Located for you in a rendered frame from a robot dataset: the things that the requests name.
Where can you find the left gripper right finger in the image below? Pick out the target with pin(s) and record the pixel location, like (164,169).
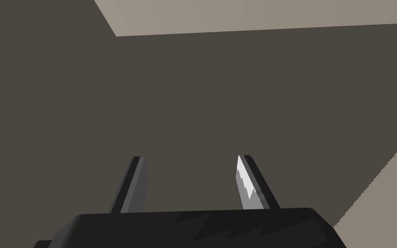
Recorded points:
(254,189)

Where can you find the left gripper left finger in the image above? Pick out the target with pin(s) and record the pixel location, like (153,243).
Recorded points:
(132,189)

